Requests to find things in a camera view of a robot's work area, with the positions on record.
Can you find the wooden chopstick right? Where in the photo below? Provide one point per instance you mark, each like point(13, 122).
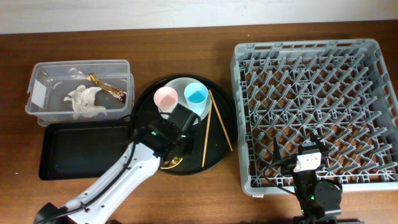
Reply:
point(220, 120)

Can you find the yellow bowl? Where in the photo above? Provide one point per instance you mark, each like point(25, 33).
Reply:
point(172, 163)

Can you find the black rectangular tray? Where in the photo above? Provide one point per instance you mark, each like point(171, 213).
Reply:
point(81, 150)

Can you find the grey dishwasher rack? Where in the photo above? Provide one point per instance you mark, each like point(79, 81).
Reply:
point(339, 90)

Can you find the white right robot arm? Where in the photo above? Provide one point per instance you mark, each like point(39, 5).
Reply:
point(319, 199)

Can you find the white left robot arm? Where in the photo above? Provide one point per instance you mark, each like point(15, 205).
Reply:
point(157, 145)

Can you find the wooden chopstick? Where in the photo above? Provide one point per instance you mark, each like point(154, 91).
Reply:
point(220, 120)
point(206, 136)

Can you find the gold coffee sachet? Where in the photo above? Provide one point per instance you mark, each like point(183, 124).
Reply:
point(115, 92)

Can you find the grey round plate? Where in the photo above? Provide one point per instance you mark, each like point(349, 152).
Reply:
point(179, 85)

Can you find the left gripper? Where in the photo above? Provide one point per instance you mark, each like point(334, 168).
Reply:
point(189, 140)

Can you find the clear plastic bin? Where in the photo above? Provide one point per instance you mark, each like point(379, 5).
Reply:
point(50, 83)

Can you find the pink cup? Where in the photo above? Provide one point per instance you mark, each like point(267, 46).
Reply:
point(166, 99)

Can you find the blue cup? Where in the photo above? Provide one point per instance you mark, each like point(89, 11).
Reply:
point(196, 95)

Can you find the wooden chopstick left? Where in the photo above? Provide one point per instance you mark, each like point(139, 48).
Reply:
point(206, 136)

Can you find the round black tray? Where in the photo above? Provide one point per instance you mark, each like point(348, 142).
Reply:
point(146, 110)

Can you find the white napkin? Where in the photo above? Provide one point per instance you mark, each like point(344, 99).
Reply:
point(83, 102)

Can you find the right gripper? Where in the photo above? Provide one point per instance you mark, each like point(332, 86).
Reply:
point(323, 150)

